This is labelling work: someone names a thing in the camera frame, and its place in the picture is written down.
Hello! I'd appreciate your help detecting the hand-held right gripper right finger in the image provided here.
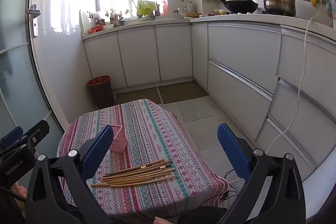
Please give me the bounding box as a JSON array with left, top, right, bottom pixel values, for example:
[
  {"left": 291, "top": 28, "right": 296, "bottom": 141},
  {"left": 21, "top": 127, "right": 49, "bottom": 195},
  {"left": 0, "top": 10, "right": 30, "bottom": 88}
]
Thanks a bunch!
[{"left": 217, "top": 123, "right": 306, "bottom": 224}]

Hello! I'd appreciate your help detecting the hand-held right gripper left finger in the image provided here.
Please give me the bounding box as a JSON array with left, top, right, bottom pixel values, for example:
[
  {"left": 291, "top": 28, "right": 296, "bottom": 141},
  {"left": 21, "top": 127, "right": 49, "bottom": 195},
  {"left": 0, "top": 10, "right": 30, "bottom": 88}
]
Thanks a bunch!
[{"left": 25, "top": 124, "right": 114, "bottom": 224}]

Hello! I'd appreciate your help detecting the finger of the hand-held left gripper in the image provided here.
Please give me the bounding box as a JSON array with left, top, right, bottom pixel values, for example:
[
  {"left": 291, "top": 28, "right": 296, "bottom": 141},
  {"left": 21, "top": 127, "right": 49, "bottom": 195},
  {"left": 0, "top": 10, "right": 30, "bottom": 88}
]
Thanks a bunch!
[
  {"left": 18, "top": 120, "right": 50, "bottom": 148},
  {"left": 0, "top": 126, "right": 24, "bottom": 149}
]

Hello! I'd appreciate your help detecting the pink perforated chopstick holder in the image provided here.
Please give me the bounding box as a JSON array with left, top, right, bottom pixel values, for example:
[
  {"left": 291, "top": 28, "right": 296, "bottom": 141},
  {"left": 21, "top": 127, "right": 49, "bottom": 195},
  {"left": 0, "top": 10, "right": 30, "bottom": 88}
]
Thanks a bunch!
[{"left": 110, "top": 124, "right": 129, "bottom": 154}]

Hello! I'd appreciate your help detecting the bundle of wooden chopsticks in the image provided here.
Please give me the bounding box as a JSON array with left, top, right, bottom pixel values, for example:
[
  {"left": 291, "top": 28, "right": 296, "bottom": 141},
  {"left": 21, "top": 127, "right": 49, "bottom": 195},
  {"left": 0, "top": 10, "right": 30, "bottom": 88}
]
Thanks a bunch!
[{"left": 91, "top": 159, "right": 177, "bottom": 187}]

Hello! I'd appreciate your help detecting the person's left hand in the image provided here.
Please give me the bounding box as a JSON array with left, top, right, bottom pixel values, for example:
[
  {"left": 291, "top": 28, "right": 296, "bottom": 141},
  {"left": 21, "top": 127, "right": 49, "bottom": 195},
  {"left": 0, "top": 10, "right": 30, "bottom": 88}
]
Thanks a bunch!
[{"left": 10, "top": 185, "right": 28, "bottom": 199}]

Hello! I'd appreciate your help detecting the brown trash bin red rim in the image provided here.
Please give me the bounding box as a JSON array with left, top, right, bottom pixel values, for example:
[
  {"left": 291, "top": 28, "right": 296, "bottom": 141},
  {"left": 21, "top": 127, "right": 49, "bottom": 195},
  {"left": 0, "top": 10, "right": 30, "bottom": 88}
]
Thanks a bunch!
[{"left": 87, "top": 75, "right": 116, "bottom": 109}]

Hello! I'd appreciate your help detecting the patterned striped tablecloth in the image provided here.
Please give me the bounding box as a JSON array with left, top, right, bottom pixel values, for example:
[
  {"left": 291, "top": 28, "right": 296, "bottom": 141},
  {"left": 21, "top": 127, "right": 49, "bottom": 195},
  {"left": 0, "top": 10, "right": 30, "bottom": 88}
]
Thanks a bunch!
[{"left": 56, "top": 98, "right": 229, "bottom": 216}]

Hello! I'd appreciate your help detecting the frosted glass door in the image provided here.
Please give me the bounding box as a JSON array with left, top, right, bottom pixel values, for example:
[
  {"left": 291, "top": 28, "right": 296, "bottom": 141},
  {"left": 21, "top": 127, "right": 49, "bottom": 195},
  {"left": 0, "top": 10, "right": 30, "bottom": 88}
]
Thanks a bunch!
[{"left": 0, "top": 0, "right": 66, "bottom": 140}]

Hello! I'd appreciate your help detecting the brown floor mat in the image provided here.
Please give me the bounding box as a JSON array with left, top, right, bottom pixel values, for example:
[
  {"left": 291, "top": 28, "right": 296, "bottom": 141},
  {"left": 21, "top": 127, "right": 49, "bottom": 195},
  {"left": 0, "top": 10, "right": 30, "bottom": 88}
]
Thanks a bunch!
[
  {"left": 157, "top": 81, "right": 210, "bottom": 104},
  {"left": 114, "top": 87, "right": 162, "bottom": 106}
]

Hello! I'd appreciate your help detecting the white drawer cabinet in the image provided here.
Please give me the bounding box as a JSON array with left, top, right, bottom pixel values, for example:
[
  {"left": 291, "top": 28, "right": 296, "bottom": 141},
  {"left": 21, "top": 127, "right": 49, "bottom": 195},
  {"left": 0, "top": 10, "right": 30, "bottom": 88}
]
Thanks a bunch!
[{"left": 191, "top": 20, "right": 336, "bottom": 182}]

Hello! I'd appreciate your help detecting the white base cabinet with doors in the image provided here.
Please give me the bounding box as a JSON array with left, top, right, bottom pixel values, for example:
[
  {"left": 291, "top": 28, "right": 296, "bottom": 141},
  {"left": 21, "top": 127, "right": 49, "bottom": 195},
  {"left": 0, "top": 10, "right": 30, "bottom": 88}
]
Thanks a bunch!
[{"left": 83, "top": 23, "right": 193, "bottom": 89}]

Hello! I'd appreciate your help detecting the white cutting board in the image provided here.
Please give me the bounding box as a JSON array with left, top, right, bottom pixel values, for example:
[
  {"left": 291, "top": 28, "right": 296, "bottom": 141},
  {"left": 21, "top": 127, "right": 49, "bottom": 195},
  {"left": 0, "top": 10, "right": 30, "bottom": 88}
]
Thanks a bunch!
[{"left": 79, "top": 10, "right": 91, "bottom": 35}]

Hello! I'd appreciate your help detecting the white countertop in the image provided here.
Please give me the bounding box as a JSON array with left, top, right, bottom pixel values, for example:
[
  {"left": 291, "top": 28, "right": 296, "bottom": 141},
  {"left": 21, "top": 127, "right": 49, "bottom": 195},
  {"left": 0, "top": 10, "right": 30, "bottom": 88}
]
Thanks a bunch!
[{"left": 81, "top": 14, "right": 336, "bottom": 43}]

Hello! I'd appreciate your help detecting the black wok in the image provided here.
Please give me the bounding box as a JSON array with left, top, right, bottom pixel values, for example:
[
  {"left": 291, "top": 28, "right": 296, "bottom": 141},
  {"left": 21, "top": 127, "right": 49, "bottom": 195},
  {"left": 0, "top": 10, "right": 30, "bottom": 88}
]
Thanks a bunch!
[{"left": 205, "top": 0, "right": 259, "bottom": 14}]

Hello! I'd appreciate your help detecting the lime green plastic container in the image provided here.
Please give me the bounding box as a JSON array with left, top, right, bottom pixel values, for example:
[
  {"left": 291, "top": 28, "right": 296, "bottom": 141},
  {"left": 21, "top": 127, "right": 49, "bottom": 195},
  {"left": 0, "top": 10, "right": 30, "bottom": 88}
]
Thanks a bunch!
[{"left": 137, "top": 0, "right": 157, "bottom": 18}]

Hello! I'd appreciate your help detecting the black floor cable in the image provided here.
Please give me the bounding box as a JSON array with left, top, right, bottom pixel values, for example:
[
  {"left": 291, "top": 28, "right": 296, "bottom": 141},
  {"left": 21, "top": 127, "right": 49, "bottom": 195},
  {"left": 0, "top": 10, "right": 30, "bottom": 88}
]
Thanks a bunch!
[{"left": 207, "top": 169, "right": 246, "bottom": 205}]

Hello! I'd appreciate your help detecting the metal door handle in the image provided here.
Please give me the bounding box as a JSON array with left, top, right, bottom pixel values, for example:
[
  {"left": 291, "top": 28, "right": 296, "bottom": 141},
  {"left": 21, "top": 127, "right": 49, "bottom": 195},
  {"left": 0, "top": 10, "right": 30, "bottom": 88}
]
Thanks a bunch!
[{"left": 28, "top": 4, "right": 42, "bottom": 37}]

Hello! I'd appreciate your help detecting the white power cable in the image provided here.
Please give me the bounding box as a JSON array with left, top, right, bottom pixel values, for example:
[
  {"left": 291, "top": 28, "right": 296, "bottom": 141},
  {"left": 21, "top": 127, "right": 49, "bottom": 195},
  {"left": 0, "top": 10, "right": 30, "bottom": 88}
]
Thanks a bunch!
[{"left": 259, "top": 0, "right": 323, "bottom": 153}]

